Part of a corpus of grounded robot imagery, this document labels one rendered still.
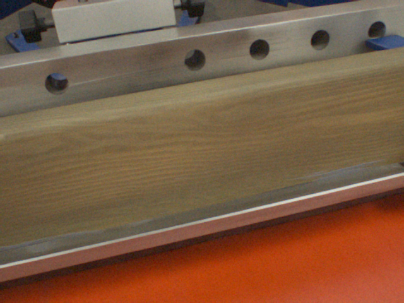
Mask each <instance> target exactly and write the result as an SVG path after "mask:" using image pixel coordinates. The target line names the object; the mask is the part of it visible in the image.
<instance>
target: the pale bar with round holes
mask: <svg viewBox="0 0 404 303"><path fill-rule="evenodd" d="M392 35H394V36H395V35H397V36H401V37H404V0H361V1H353V2H349V3H341V4H332V5H328V6H320V7H315V8H302V9H295V10H290V11H282V12H277V13H269V14H264V15H256V16H248V17H243V18H235V19H231V20H222V21H214V22H209V23H202V24H196V25H188V26H183V27H175V28H167V29H162V30H154V31H149V32H145V33H137V34H132V35H124V36H120V37H111V38H107V39H99V40H90V41H86V42H82V43H77V44H69V45H61V46H57V47H49V48H44V49H36V50H32V51H28V52H20V53H15V54H7V55H2V56H0V117H7V116H11V115H14V114H21V113H25V112H32V111H36V110H43V109H49V108H54V107H61V106H65V105H72V104H79V103H80V102H87V101H91V100H98V99H101V98H109V97H116V96H120V95H127V94H131V93H138V92H145V91H150V90H153V89H157V88H164V87H168V86H176V85H183V84H187V83H194V82H198V81H205V80H212V79H216V78H224V77H228V76H235V75H239V74H246V73H253V72H257V71H264V70H269V69H276V68H282V67H287V66H294V65H298V64H305V63H309V62H316V61H323V60H327V59H334V58H339V57H345V56H352V55H356V54H363V53H368V52H374V51H377V50H374V49H371V48H369V47H366V40H369V39H376V38H380V37H387V36H392ZM192 50H194V54H193V55H192V56H191V57H189V58H187V59H185V57H186V55H187V53H188V52H190V51H192ZM52 73H59V74H62V75H64V76H65V77H66V79H63V80H57V79H54V78H53V77H52V76H51V74H52Z"/></svg>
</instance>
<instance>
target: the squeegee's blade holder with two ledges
mask: <svg viewBox="0 0 404 303"><path fill-rule="evenodd" d="M402 187H404V167H403V166H402V165H400V164H399V163H392V164H389V165H383V166H380V167H375V168H372V169H367V170H361V171H358V172H353V173H350V174H347V175H341V176H338V177H332V178H329V179H324V180H321V181H316V182H310V183H306V184H301V185H298V186H292V187H287V188H284V189H278V190H277V191H272V192H269V193H264V194H258V195H255V196H250V197H246V198H240V199H235V200H232V201H226V202H223V203H217V204H214V205H209V206H204V207H199V208H197V209H193V210H188V211H184V212H179V213H174V214H171V215H166V216H162V217H156V218H151V219H147V220H142V221H139V222H133V223H128V224H125V225H120V226H116V227H111V228H107V229H102V230H96V231H93V232H88V233H85V234H80V235H74V236H71V237H66V238H62V239H56V240H53V241H48V242H43V243H40V244H34V245H31V246H25V247H18V248H15V249H10V250H6V251H1V252H0V282H5V281H8V280H12V279H16V278H21V277H24V276H29V275H34V274H37V273H42V272H45V271H53V270H58V269H61V268H66V267H69V266H74V265H78V264H82V263H87V262H91V261H95V260H100V259H104V258H109V257H113V256H117V255H121V254H126V253H130V252H135V251H139V250H142V249H148V248H151V247H155V246H161V245H164V244H170V243H173V242H177V241H183V240H186V239H191V238H195V237H199V236H203V235H208V234H213V233H216V232H222V231H225V230H227V229H232V228H236V227H240V226H245V225H249V224H252V223H258V222H262V221H267V220H271V219H274V218H280V217H284V216H288V215H293V214H296V213H298V212H302V211H307V210H311V209H316V208H320V207H324V206H329V205H333V204H337V203H342V202H345V201H350V200H354V199H356V198H361V197H364V196H369V195H372V194H377V193H382V192H385V191H390V190H394V189H399V188H402Z"/></svg>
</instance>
